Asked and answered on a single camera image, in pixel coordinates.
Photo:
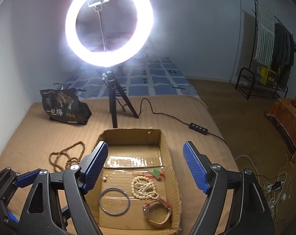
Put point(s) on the striped towel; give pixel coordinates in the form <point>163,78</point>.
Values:
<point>265,34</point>

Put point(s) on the black clothes rack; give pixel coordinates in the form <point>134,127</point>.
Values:
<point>245,69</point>

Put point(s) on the metal bangle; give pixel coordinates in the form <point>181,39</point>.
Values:
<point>100,200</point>

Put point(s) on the dark hanging clothes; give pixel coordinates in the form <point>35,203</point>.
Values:
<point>283,46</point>

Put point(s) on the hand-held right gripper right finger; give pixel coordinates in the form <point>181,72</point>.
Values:
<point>196,166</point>

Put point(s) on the cardboard box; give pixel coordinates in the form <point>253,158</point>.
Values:
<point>128,137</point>

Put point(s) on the orange cloth covered furniture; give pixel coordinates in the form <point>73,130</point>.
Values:
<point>287,117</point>

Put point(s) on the yellow box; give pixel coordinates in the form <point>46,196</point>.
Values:
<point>267,74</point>

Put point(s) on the black snack bag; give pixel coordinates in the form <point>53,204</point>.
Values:
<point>62,107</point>

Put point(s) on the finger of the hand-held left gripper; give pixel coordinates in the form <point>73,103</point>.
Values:
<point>25,178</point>
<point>12,217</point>

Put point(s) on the tan blanket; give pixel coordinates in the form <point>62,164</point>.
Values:
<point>28,132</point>

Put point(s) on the gold wrist watch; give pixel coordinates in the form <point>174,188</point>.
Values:
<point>157,223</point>

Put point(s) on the blue patterned bed sheet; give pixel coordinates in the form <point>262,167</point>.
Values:
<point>160,78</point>

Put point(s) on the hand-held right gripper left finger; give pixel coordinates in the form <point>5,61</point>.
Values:
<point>95,166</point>

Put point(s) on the black tripod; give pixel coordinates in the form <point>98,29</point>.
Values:
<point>112,98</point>

